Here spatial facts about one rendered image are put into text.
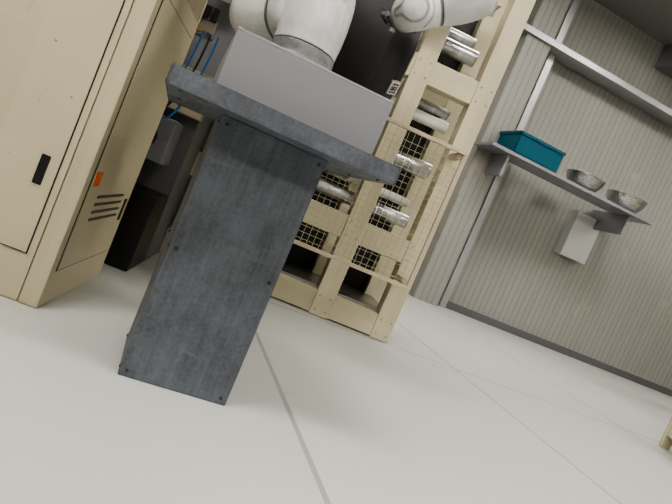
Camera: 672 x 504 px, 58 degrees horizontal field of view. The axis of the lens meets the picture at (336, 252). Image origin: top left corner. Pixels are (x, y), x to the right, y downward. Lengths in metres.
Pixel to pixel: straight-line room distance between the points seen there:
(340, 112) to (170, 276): 0.51
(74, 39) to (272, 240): 0.68
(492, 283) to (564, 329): 1.15
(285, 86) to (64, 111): 0.57
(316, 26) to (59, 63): 0.62
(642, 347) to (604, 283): 1.05
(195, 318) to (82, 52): 0.69
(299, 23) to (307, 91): 0.18
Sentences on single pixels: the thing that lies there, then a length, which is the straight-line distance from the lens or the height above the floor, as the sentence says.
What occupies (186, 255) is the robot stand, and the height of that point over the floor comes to 0.30.
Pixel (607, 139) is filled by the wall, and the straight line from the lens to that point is 7.53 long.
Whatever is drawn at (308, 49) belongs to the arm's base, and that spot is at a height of 0.82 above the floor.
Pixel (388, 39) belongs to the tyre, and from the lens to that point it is 2.22.
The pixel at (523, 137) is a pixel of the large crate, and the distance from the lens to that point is 6.16.
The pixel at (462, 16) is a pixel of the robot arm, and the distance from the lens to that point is 1.79.
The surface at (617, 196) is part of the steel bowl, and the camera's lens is 6.99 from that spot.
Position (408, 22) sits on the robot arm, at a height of 1.05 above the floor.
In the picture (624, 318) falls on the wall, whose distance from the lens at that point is 8.09.
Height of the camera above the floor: 0.52
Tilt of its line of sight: 4 degrees down
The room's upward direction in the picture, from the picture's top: 23 degrees clockwise
